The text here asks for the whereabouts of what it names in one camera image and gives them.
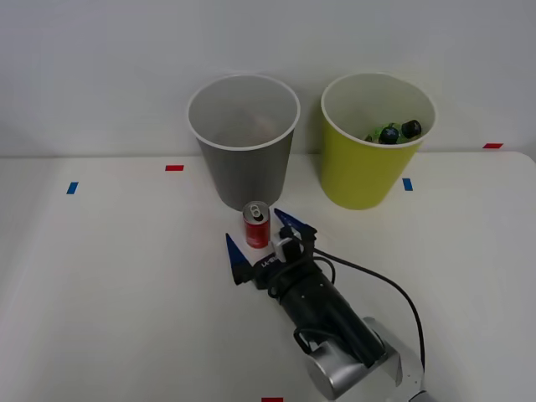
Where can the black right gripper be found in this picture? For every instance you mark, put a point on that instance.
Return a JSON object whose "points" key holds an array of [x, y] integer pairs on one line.
{"points": [[289, 276]]}

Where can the red drink can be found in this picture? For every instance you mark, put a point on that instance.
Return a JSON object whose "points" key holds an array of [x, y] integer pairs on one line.
{"points": [[255, 234]]}

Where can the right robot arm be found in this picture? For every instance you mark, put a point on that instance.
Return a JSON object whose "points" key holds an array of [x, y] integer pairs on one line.
{"points": [[326, 310]]}

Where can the grey plastic waste bin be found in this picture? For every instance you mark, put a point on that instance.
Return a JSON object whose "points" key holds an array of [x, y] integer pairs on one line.
{"points": [[245, 176]]}

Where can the yellow-green plastic waste bin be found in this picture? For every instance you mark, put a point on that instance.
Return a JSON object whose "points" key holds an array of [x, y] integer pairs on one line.
{"points": [[360, 171]]}

